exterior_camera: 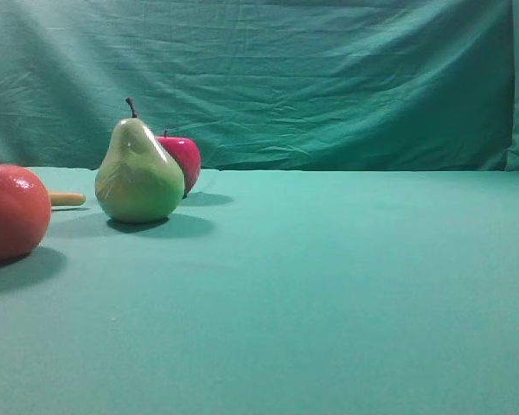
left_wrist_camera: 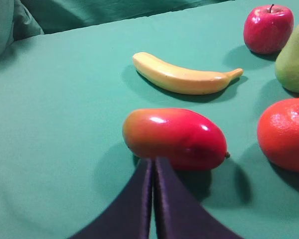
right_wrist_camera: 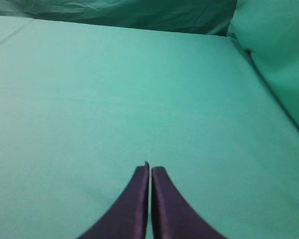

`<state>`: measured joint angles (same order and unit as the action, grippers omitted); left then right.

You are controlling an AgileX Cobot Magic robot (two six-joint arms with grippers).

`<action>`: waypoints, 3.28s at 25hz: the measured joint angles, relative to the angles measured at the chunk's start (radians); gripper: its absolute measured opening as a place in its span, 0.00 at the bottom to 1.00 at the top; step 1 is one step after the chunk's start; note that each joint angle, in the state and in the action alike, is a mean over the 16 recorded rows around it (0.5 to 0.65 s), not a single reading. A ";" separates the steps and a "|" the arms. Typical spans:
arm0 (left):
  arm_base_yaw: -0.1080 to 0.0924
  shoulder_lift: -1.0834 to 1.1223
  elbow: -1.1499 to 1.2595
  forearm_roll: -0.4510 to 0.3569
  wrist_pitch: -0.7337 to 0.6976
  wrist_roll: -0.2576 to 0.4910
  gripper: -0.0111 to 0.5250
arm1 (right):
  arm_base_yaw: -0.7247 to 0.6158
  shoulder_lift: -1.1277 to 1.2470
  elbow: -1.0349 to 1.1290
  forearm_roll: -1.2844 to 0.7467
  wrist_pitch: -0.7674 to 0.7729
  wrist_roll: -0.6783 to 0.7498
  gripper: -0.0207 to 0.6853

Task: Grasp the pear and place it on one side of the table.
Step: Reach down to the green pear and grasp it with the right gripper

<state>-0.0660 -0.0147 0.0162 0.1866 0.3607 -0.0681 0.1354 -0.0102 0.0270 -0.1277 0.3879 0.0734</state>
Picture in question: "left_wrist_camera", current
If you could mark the red mango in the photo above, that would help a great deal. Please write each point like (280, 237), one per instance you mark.
(188, 139)

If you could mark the green pear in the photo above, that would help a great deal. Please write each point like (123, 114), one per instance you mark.
(287, 63)

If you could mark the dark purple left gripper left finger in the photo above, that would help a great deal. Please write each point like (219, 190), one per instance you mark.
(129, 215)

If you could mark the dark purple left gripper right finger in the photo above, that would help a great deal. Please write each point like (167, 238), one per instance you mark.
(178, 215)

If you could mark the red apple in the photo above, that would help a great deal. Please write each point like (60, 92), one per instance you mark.
(268, 28)

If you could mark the yellow banana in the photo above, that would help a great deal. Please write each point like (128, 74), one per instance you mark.
(182, 80)

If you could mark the green backdrop cloth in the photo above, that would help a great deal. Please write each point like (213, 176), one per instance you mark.
(20, 19)

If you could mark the orange tangerine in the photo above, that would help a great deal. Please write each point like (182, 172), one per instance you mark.
(278, 134)

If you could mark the green tablecloth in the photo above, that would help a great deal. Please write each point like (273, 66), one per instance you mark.
(64, 97)

